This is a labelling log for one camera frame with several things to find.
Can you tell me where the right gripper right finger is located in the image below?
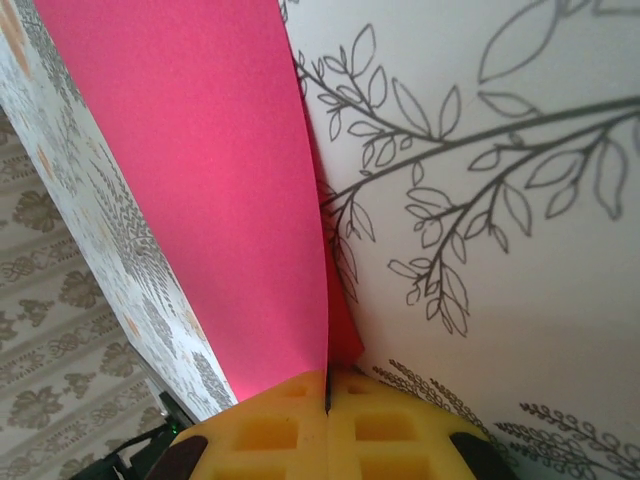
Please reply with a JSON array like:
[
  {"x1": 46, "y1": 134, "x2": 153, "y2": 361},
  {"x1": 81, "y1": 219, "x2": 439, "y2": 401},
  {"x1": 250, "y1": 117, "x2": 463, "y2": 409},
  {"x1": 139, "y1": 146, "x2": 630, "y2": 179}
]
[{"x1": 327, "y1": 370, "x2": 516, "y2": 480}]

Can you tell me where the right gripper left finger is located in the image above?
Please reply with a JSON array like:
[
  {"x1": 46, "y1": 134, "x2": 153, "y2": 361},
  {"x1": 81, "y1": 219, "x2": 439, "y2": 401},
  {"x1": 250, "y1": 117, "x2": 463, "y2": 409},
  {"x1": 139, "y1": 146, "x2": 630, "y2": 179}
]
[{"x1": 149, "y1": 372, "x2": 330, "y2": 480}]

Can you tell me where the pink cloth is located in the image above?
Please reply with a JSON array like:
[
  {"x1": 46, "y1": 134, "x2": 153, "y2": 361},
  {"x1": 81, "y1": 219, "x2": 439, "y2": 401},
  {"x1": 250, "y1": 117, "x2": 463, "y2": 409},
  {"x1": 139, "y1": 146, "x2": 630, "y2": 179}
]
[{"x1": 34, "y1": 0, "x2": 366, "y2": 401}]

